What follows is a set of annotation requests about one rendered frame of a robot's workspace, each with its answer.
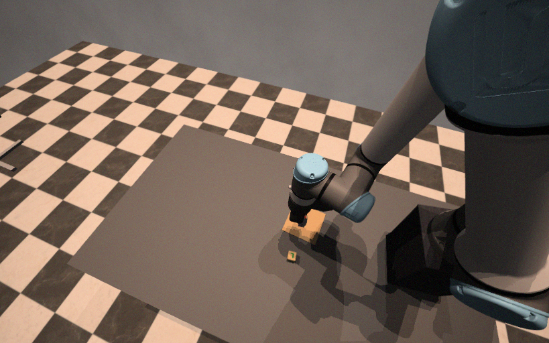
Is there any orange flat mat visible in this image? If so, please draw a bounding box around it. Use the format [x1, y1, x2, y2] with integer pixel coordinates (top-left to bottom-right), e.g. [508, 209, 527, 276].
[282, 209, 326, 245]

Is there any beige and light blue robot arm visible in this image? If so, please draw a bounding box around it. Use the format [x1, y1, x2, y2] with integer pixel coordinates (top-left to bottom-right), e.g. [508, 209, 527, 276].
[292, 0, 549, 330]

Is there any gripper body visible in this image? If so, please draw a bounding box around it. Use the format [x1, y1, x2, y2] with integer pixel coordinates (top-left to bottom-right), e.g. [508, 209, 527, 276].
[288, 185, 332, 224]

